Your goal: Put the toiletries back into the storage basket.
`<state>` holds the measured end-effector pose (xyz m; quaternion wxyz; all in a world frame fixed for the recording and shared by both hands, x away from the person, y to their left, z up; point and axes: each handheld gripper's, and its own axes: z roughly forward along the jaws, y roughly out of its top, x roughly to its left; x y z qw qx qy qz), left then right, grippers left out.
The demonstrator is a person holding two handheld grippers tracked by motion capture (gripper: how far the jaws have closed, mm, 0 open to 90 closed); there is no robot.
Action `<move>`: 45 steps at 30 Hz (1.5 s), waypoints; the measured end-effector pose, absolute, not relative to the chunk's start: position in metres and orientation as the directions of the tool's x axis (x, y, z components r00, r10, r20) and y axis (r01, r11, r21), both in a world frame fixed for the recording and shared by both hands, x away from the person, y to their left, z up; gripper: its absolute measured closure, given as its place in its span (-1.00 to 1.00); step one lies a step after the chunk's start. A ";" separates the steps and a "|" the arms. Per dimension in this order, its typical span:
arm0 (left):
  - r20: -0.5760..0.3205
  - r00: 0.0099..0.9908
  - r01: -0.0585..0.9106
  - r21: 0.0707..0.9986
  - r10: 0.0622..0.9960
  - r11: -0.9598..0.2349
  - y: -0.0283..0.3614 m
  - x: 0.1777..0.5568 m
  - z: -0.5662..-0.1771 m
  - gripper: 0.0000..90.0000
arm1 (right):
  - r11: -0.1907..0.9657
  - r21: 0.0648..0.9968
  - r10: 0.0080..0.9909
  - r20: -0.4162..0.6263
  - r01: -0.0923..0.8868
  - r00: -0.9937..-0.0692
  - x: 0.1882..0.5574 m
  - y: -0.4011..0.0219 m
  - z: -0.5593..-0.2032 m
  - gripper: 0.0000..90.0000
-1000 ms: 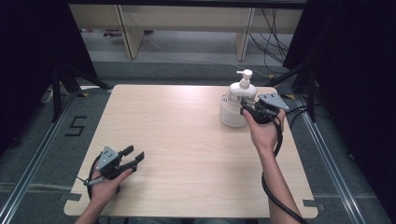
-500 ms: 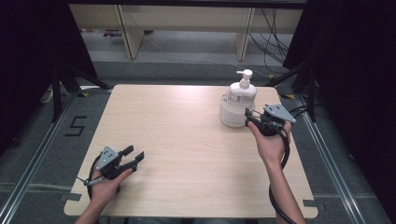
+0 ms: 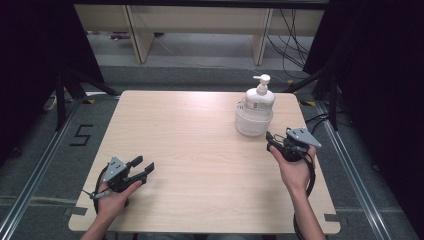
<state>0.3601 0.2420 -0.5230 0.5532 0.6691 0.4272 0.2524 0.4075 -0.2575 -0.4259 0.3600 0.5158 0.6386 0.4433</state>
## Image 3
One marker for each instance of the aluminium floor rail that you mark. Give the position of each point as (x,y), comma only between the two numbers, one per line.
(40,170)
(353,173)

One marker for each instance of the dark curtain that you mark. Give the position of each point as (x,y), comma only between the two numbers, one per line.
(383,83)
(33,66)

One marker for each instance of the light wooden desk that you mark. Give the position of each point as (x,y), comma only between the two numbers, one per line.
(200,20)

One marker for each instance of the person's right hand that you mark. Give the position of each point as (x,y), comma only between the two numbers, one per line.
(296,175)

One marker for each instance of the white pump bottle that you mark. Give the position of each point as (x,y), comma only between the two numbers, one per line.
(259,100)

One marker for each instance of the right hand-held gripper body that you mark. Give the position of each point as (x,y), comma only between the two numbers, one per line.
(301,138)

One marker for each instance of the person's left hand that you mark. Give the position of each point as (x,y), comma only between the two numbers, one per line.
(111,203)

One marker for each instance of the white slotted plastic basket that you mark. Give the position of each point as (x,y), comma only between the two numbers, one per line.
(253,125)

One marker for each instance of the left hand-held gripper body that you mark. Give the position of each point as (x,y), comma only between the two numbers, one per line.
(115,170)

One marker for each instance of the black metal stand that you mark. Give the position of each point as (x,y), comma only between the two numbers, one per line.
(61,100)
(331,100)

